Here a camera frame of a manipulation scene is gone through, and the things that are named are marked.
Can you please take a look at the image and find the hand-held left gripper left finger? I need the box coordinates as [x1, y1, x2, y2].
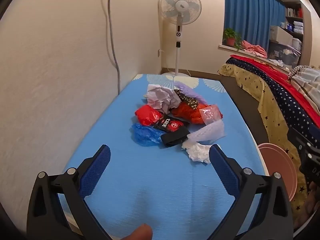
[26, 144, 112, 240]

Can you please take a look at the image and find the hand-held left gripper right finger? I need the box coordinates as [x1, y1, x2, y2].
[209, 144, 293, 240]

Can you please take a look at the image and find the pink trash bin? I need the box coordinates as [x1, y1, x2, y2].
[257, 142, 298, 203]

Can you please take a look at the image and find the white tissue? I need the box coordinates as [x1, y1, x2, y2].
[181, 140, 213, 165]

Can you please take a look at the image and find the pink clear plastic bag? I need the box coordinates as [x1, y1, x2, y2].
[199, 104, 222, 126]

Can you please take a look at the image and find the black strap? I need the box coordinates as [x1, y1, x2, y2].
[160, 125, 191, 149]

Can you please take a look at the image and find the blue plastic bag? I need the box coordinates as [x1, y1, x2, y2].
[129, 123, 164, 147]

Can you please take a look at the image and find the orange plastic bag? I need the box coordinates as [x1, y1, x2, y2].
[170, 102, 223, 125]

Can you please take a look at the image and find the black red snack packet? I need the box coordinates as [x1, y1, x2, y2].
[152, 113, 189, 134]

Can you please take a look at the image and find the red plastic bag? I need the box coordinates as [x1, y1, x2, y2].
[135, 105, 164, 127]

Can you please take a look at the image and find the person's right hand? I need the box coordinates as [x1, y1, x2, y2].
[307, 181, 320, 214]

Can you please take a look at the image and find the person's left hand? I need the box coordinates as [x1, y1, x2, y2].
[122, 224, 153, 240]

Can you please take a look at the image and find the yellow star bed sheet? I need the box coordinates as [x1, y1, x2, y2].
[217, 64, 312, 230]

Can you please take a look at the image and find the navy star blanket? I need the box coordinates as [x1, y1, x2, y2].
[226, 57, 320, 144]

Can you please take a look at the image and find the grey plaid pillow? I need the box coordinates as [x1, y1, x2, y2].
[287, 65, 320, 103]

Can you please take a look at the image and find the dark floral wrapper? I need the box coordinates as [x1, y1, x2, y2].
[174, 89, 200, 110]

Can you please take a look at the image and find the red blanket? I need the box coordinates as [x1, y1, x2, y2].
[230, 54, 320, 130]

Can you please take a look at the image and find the purple knitted cloth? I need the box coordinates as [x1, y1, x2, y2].
[173, 80, 208, 105]

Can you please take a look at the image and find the crumpled white paper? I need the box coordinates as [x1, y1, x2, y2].
[145, 83, 181, 114]

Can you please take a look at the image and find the clear storage bin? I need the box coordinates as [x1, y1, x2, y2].
[268, 41, 302, 67]

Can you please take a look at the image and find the pink cloth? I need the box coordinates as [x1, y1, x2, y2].
[241, 40, 268, 57]

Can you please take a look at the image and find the white windowsill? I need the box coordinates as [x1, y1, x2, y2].
[218, 44, 251, 53]

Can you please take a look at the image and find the grey storage box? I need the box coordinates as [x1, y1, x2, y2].
[268, 25, 294, 44]

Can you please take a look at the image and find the potted green plant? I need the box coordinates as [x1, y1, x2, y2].
[222, 28, 243, 51]

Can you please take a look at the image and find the wooden shelf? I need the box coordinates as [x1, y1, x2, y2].
[283, 1, 304, 41]

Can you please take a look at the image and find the blue curtain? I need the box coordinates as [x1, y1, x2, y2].
[223, 0, 287, 50]

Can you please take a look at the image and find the white standing fan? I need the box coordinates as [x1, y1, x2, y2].
[158, 0, 202, 78]

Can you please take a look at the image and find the grey wall cable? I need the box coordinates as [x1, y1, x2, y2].
[101, 0, 121, 96]

